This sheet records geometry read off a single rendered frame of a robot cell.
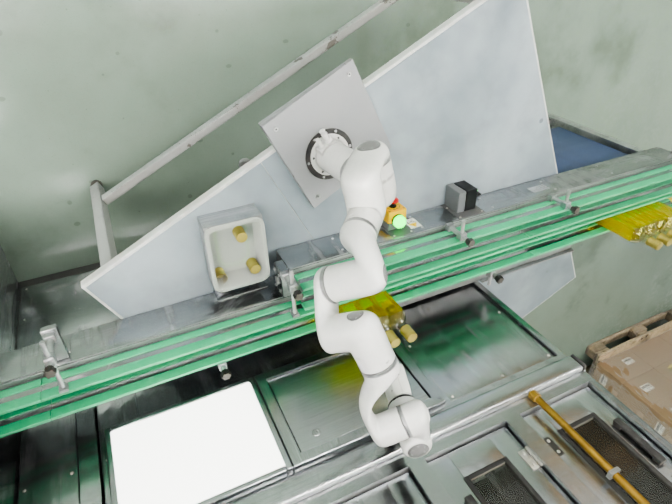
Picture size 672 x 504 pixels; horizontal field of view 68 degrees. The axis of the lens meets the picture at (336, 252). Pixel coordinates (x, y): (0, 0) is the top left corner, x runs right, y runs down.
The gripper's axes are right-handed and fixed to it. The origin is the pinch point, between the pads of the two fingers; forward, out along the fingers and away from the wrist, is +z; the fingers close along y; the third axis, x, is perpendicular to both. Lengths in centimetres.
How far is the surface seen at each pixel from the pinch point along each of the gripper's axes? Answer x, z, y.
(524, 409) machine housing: -38.1, -12.1, -15.2
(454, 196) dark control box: -38, 51, 21
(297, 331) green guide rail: 22.7, 21.1, -3.1
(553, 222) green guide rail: -79, 50, 6
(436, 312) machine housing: -28.6, 34.4, -16.1
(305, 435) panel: 25.0, -9.8, -12.7
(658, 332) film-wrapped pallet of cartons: -328, 197, -233
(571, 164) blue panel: -103, 81, 13
